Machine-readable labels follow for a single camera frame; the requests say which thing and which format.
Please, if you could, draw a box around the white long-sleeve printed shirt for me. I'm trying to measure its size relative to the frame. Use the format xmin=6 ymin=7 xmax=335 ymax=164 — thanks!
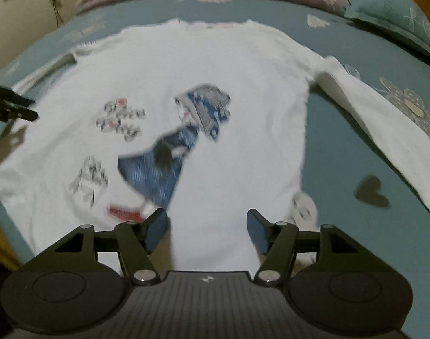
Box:
xmin=0 ymin=18 xmax=430 ymax=272

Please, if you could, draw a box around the teal pillow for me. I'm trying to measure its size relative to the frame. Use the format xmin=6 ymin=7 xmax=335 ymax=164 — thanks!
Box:
xmin=344 ymin=0 xmax=430 ymax=60

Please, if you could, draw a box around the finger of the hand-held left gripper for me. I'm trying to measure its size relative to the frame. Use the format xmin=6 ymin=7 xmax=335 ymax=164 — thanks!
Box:
xmin=0 ymin=84 xmax=35 ymax=107
xmin=0 ymin=105 xmax=39 ymax=122

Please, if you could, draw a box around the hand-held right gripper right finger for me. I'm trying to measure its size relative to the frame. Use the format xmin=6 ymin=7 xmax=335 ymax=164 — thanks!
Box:
xmin=247 ymin=208 xmax=396 ymax=286

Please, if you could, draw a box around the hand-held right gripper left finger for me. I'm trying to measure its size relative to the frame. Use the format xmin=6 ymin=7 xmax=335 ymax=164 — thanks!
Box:
xmin=22 ymin=208 xmax=168 ymax=286

